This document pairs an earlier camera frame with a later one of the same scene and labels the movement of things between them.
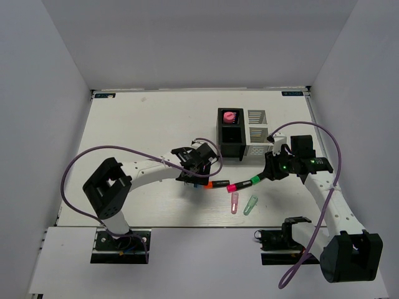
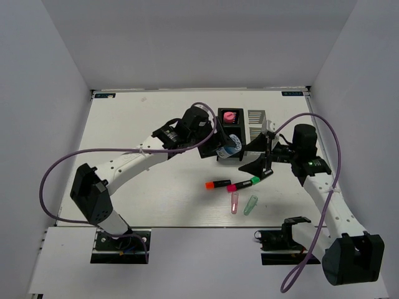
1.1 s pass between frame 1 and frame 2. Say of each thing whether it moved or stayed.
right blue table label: stayed
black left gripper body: moved
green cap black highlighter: stayed
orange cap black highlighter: stayed
